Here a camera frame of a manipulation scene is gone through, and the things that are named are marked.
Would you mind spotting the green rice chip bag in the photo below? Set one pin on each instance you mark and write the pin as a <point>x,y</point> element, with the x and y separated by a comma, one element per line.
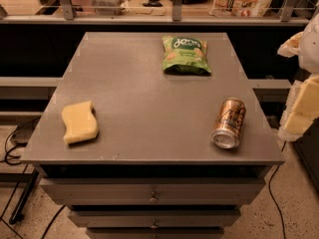
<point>185,55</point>

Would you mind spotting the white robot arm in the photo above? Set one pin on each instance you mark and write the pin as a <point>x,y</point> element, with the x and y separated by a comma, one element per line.
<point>308,58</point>

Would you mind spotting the yellow sponge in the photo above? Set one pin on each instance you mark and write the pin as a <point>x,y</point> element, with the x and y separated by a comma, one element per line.
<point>80,122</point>

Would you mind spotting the orange soda can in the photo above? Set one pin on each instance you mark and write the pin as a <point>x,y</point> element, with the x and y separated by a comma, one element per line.
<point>228,124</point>

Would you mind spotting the grey drawer cabinet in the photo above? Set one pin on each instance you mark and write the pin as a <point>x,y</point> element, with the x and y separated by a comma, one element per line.
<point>154,136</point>

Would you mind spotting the top drawer knob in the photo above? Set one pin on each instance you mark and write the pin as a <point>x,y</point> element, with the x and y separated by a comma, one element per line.
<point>153,198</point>

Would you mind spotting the drawer knob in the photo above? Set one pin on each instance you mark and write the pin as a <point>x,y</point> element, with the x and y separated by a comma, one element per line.
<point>153,198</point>
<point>154,225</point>

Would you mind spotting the middle drawer knob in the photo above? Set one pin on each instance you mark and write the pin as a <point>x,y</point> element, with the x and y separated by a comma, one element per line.
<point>154,225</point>

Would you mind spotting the black metal stand leg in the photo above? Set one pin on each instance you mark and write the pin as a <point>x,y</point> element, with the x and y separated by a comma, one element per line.
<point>28,179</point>

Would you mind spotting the metal shelf rail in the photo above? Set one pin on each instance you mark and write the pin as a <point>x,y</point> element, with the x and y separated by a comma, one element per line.
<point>133,12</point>

